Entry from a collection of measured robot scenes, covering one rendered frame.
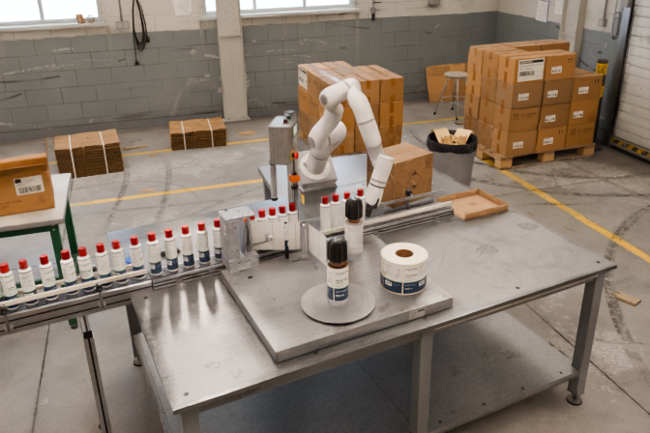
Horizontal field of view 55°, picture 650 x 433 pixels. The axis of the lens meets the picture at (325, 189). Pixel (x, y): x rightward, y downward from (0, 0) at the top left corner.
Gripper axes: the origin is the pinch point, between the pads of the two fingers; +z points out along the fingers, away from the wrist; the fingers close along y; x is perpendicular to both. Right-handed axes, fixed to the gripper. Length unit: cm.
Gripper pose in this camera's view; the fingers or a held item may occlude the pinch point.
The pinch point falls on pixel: (368, 212)
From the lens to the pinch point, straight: 323.7
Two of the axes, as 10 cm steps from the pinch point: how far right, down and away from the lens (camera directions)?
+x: 8.5, 1.4, 5.1
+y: 4.4, 3.4, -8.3
